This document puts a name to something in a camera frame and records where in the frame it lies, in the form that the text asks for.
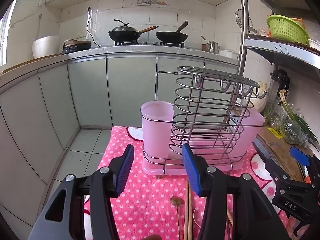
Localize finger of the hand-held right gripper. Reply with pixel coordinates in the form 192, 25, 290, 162
289, 146, 320, 182
252, 142, 278, 180

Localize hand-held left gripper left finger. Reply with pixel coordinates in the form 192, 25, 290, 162
27, 144, 135, 240

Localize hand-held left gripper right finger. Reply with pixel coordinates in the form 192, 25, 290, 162
181, 143, 288, 240

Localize metal wire utensil rack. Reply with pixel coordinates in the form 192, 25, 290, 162
142, 66, 267, 180

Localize wooden chopstick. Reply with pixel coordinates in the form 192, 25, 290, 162
184, 180, 189, 240
187, 185, 193, 240

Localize pink plastic cup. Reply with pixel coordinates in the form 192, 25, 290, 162
140, 101, 174, 160

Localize cardboard box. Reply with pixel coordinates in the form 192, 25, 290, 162
256, 126, 315, 183

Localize clear bag of greens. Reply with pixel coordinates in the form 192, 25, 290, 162
270, 109, 308, 145

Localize pink plastic container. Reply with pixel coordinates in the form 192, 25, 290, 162
232, 109, 265, 160

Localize pink polka-dot blanket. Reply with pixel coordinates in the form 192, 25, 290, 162
84, 126, 300, 240

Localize bronze metal spoon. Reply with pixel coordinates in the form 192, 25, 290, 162
170, 197, 184, 240

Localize green onions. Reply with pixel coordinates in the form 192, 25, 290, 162
279, 89, 320, 153

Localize translucent spoon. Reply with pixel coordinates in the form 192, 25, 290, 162
193, 206, 208, 228

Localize napa cabbage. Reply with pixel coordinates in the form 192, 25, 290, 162
250, 81, 268, 113

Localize black blender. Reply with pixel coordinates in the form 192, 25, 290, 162
266, 69, 291, 108

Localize pale green base cabinets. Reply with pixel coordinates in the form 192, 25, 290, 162
0, 52, 240, 230

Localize metal shelf rack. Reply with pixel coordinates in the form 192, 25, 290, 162
237, 0, 320, 155

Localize white plastic container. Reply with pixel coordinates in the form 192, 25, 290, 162
307, 39, 320, 54

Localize white tray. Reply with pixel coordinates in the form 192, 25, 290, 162
218, 49, 240, 59

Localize grey kitchen countertop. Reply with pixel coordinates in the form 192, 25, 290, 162
0, 44, 240, 80

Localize steel kettle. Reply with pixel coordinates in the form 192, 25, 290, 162
206, 41, 220, 53

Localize green plastic basket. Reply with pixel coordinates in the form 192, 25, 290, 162
266, 14, 310, 45

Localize gas stove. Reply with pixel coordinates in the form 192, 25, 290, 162
114, 40, 185, 47

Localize dark electric cooker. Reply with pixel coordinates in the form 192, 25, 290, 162
62, 39, 92, 55

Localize black frying wok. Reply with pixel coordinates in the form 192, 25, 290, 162
156, 21, 189, 43

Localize black wok with lid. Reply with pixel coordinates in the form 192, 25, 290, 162
108, 19, 159, 43

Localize metal strainer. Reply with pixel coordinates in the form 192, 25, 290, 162
234, 9, 258, 34

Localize white rice cooker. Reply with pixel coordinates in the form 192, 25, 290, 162
32, 35, 62, 59

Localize window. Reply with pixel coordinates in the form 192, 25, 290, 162
0, 17, 8, 67

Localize black power cord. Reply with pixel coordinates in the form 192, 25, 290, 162
86, 7, 100, 48

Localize white wall cable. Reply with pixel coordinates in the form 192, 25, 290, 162
10, 0, 44, 29

